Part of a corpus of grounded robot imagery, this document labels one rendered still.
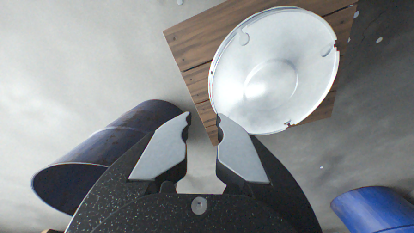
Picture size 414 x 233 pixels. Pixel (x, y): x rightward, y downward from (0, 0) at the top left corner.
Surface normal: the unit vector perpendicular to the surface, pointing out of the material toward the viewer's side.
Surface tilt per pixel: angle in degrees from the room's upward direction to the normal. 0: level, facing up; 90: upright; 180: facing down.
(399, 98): 0
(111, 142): 92
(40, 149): 0
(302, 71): 0
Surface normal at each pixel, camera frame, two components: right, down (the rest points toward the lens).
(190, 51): 0.00, 0.50
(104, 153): 0.22, -0.87
